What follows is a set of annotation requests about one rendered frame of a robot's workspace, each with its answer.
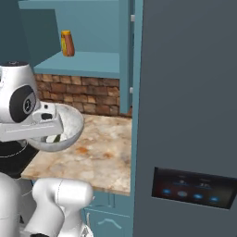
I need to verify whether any teal drawer front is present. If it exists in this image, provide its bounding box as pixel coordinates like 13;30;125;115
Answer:
90;189;132;218

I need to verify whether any dark grey fridge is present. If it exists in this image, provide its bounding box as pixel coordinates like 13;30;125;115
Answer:
132;0;237;237

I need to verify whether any grey metal bowl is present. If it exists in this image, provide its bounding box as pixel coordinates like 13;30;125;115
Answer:
27;103;85;153

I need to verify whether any pale cabinet door handle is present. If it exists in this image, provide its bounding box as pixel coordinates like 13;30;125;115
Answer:
85;212;92;230

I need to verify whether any teal tall side panel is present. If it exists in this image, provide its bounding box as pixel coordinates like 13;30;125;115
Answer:
130;0;144;237

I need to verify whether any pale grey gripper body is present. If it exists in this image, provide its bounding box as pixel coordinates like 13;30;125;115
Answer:
0;118;65;143

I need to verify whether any teal open wall cabinet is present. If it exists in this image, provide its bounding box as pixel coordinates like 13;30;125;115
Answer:
18;0;135;80

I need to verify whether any orange brown bottle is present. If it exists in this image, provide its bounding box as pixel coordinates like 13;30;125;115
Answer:
60;29;76;58

